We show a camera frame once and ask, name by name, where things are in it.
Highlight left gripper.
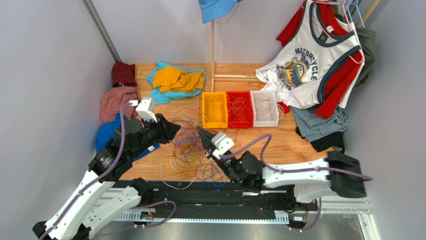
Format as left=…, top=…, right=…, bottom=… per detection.
left=129, top=112, right=182, bottom=159

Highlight yellow cable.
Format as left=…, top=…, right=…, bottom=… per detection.
left=204, top=94, right=227, bottom=126

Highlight coloured cable pile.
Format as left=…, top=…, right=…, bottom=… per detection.
left=159, top=113, right=241, bottom=191

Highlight red cable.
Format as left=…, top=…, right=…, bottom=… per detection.
left=229, top=94, right=254, bottom=124

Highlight white cable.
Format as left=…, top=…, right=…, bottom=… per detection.
left=255, top=98, right=285, bottom=122

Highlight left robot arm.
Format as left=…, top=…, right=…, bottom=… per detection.
left=32, top=113, right=181, bottom=240

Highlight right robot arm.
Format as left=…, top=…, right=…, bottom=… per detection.
left=197, top=127, right=373, bottom=204

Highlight yellow plastic bin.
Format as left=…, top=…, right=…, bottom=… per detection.
left=201, top=92, right=228, bottom=129

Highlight cyan shirt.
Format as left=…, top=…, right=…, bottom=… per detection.
left=146, top=61, right=206, bottom=104

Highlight red plastic bin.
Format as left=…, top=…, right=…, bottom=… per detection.
left=226, top=91, right=254, bottom=129

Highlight mustard yellow shirt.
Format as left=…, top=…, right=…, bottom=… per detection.
left=152, top=66, right=204, bottom=93

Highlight wooden stand pole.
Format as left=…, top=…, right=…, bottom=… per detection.
left=210, top=20, right=257, bottom=92

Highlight white plastic bin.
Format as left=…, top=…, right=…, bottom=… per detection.
left=250, top=90, right=280, bottom=128

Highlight blue cloth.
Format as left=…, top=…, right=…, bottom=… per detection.
left=94, top=113, right=160, bottom=161

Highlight pink cloth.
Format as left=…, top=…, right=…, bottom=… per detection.
left=99, top=86, right=139, bottom=124

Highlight maroon cloth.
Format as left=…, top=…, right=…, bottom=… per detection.
left=111, top=61, right=137, bottom=88

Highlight white motorcycle tank top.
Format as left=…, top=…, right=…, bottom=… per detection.
left=255, top=0, right=364, bottom=109

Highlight grey denim shorts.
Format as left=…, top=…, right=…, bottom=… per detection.
left=290, top=106, right=352, bottom=142

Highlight blue bucket hat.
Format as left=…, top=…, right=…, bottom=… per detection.
left=198, top=0, right=241, bottom=24

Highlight aluminium corner profile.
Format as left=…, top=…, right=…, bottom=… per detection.
left=81, top=0, right=121, bottom=62

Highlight olive green garment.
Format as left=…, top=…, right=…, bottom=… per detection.
left=326, top=13, right=377, bottom=88

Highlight pink clothes hanger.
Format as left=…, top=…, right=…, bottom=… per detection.
left=312, top=0, right=365, bottom=64

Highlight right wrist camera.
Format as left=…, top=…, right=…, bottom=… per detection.
left=210, top=132, right=235, bottom=160

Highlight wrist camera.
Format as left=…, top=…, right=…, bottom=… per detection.
left=129, top=97, right=158, bottom=123
left=210, top=132, right=235, bottom=160

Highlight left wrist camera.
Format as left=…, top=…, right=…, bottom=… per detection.
left=129, top=97, right=158, bottom=123

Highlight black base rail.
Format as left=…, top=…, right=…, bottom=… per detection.
left=88, top=179, right=319, bottom=221

